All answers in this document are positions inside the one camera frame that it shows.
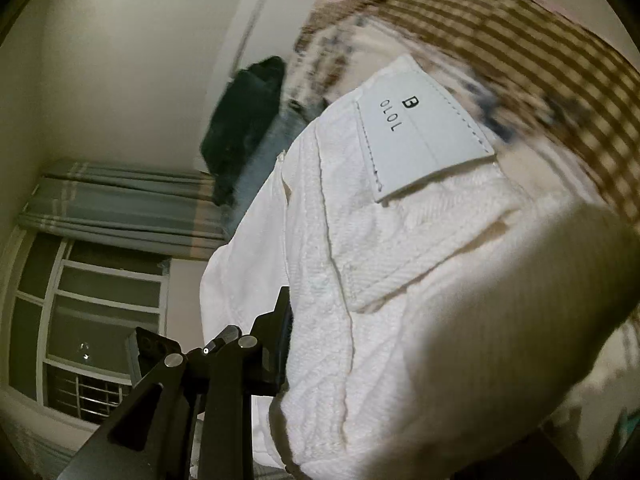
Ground white bed headboard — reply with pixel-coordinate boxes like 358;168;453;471
207;0;431;111

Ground white pants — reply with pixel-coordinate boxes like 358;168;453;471
199;55;640;478

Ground white framed window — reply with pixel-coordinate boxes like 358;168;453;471
0;234;173;427

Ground grey striped curtain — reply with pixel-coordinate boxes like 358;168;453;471
17;160;226;261

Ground brown checked cloth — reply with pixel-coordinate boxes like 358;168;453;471
295;0;640;226

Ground dark green blanket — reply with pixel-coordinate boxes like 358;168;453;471
200;56;287;207

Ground floral bed sheet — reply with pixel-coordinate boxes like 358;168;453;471
285;17;566;161

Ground folded blue jeans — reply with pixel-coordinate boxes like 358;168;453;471
227;105;321;239

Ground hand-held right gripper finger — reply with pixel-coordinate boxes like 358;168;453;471
55;287;293;480

